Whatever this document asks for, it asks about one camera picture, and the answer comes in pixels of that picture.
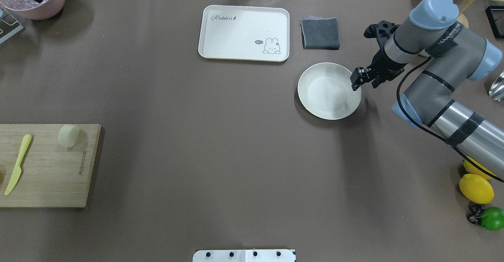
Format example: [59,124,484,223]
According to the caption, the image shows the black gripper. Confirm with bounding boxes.
[350,21,405,91]

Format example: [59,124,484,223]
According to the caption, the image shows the cream round plate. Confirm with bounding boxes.
[297,62,362,120]

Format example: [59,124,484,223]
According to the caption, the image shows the white bun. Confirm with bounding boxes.
[57,125,80,148]

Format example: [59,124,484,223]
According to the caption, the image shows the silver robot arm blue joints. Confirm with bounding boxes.
[384,0,504,178]

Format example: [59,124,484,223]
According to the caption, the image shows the cream rabbit tray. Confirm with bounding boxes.
[198,5,290,62]

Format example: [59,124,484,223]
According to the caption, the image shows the grey folded cloth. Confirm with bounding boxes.
[300,16,340,50]

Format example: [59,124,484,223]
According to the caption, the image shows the mint green bowl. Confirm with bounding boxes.
[418,50,430,58]

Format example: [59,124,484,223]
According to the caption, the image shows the clear glass cup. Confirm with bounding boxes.
[488,71,504,102]

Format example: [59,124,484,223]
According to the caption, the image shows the yellow lemon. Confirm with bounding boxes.
[462,157,497,180]
[458,174,495,204]

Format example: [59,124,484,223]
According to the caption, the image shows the dark cherries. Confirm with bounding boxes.
[467,203,485,225]

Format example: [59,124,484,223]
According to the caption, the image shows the green lime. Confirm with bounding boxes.
[480,207,504,231]

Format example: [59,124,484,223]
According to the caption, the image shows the wooden cutting board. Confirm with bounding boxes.
[0,124,102,208]

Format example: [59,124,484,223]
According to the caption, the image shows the yellow plastic knife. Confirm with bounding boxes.
[4,134,33,196]

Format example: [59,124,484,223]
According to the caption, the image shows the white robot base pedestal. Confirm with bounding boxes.
[192,249,297,262]

